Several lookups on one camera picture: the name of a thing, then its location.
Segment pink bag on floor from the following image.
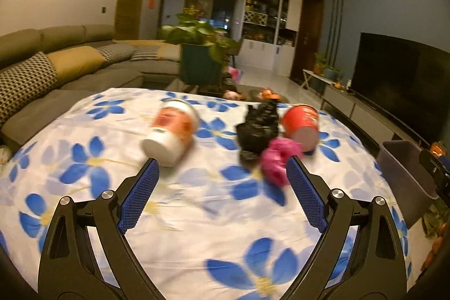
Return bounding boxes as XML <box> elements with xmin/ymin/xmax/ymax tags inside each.
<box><xmin>228</xmin><ymin>66</ymin><xmax>244</xmax><ymax>83</ymax></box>

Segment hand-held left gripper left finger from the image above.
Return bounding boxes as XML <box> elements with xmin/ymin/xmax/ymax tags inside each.
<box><xmin>38</xmin><ymin>157</ymin><xmax>166</xmax><ymax>294</ymax></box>

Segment red paper cup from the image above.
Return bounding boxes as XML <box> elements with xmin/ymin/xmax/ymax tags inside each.
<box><xmin>281</xmin><ymin>104</ymin><xmax>320</xmax><ymax>151</ymax></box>

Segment potted plant in blue pot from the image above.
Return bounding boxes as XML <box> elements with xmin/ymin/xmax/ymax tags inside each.
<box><xmin>324</xmin><ymin>64</ymin><xmax>342</xmax><ymax>80</ymax></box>

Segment pink plastic bag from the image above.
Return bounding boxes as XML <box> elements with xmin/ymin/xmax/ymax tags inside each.
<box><xmin>261</xmin><ymin>138</ymin><xmax>303</xmax><ymax>186</ymax></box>

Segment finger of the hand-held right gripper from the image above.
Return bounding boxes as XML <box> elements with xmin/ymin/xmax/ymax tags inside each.
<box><xmin>419</xmin><ymin>149</ymin><xmax>450</xmax><ymax>202</ymax></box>

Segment plate of oranges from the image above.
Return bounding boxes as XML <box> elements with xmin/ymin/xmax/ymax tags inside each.
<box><xmin>248</xmin><ymin>87</ymin><xmax>284</xmax><ymax>103</ymax></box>

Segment blue floral tablecloth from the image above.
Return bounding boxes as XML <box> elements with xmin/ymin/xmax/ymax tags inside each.
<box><xmin>0</xmin><ymin>87</ymin><xmax>412</xmax><ymax>300</ymax></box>

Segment white and orange paper cup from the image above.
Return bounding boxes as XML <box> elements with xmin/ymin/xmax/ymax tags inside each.
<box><xmin>140</xmin><ymin>100</ymin><xmax>201</xmax><ymax>167</ymax></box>

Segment white display cabinet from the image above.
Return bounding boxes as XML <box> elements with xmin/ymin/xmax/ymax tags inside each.
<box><xmin>242</xmin><ymin>0</ymin><xmax>299</xmax><ymax>70</ymax></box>

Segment checked cushion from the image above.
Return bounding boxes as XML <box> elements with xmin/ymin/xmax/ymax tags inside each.
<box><xmin>0</xmin><ymin>51</ymin><xmax>59</xmax><ymax>127</ymax></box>

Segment grey plastic bin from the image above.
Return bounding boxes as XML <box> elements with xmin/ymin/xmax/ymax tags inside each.
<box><xmin>377</xmin><ymin>140</ymin><xmax>440</xmax><ymax>230</ymax></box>

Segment coffee table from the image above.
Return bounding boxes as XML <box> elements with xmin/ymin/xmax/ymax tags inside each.
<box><xmin>165</xmin><ymin>79</ymin><xmax>292</xmax><ymax>102</ymax></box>

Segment grey patterned cushion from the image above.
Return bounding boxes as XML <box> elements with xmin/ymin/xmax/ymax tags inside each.
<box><xmin>95</xmin><ymin>43</ymin><xmax>136</xmax><ymax>63</ymax></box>

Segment potted plant in orange pot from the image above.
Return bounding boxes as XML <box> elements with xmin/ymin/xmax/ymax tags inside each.
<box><xmin>314</xmin><ymin>52</ymin><xmax>327</xmax><ymax>75</ymax></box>

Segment grey television cabinet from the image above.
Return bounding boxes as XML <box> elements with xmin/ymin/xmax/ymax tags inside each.
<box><xmin>321</xmin><ymin>85</ymin><xmax>450</xmax><ymax>155</ymax></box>

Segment sofa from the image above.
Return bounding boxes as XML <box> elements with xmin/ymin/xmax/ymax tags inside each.
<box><xmin>0</xmin><ymin>24</ymin><xmax>183</xmax><ymax>149</ymax></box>

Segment potted plant in green planter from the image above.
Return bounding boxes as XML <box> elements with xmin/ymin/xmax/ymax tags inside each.
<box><xmin>160</xmin><ymin>13</ymin><xmax>240</xmax><ymax>86</ymax></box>

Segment yellow flowers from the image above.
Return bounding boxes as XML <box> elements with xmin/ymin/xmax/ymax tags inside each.
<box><xmin>183</xmin><ymin>5</ymin><xmax>203</xmax><ymax>19</ymax></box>

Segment large yellow cushion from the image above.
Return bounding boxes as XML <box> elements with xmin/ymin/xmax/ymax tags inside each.
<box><xmin>47</xmin><ymin>46</ymin><xmax>109</xmax><ymax>83</ymax></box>

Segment black plastic bag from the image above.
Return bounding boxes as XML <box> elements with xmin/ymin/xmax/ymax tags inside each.
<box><xmin>235</xmin><ymin>101</ymin><xmax>280</xmax><ymax>162</ymax></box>

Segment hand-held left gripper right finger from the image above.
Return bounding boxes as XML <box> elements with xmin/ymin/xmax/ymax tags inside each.
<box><xmin>281</xmin><ymin>155</ymin><xmax>411</xmax><ymax>294</ymax></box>

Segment dark brown door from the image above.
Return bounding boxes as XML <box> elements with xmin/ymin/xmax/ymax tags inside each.
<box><xmin>290</xmin><ymin>0</ymin><xmax>326</xmax><ymax>79</ymax></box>

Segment striped cushion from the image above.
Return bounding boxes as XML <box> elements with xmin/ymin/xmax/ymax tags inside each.
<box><xmin>130</xmin><ymin>46</ymin><xmax>162</xmax><ymax>62</ymax></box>

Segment black television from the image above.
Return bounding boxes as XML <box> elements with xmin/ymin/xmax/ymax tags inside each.
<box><xmin>352</xmin><ymin>33</ymin><xmax>450</xmax><ymax>142</ymax></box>

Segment orange box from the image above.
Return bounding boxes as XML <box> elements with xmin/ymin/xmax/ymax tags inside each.
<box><xmin>429</xmin><ymin>142</ymin><xmax>448</xmax><ymax>158</ymax></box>

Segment white side table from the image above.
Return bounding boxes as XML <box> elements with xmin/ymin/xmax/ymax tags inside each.
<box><xmin>302</xmin><ymin>69</ymin><xmax>338</xmax><ymax>90</ymax></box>

